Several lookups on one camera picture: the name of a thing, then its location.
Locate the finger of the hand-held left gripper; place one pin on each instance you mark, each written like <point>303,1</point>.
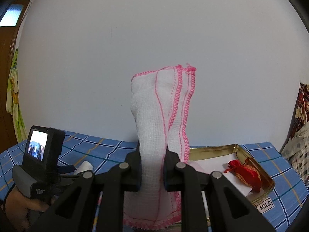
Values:
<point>67,168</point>

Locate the gold metal tin box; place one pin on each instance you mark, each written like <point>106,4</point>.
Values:
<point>265,179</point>

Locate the white paper sheet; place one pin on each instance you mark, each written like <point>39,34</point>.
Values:
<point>217,164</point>

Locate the brown wooden door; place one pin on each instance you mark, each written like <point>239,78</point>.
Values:
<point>4,77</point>

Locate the blue plaid bedsheet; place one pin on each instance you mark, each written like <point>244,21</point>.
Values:
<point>96,147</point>

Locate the dark red floral blanket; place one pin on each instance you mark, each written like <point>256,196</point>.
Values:
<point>301,106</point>

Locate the red gold-embroidered pouch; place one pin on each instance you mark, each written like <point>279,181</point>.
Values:
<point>248,176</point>

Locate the person's left hand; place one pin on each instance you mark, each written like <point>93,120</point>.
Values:
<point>19,205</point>

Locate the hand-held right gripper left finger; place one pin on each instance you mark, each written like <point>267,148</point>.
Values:
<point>132,171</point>

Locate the white gauze roll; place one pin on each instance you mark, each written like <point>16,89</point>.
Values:
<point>85,166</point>

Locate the frosted glass window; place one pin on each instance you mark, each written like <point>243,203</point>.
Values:
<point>12,13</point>

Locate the green yellow hanging cloth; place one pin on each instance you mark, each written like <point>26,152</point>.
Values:
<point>14,106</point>

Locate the checked cloth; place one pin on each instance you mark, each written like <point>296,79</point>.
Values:
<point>297,149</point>

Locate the white cloth with pink trim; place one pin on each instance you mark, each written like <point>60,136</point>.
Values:
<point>154,116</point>

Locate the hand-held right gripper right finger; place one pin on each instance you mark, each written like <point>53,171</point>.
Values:
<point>172,174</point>

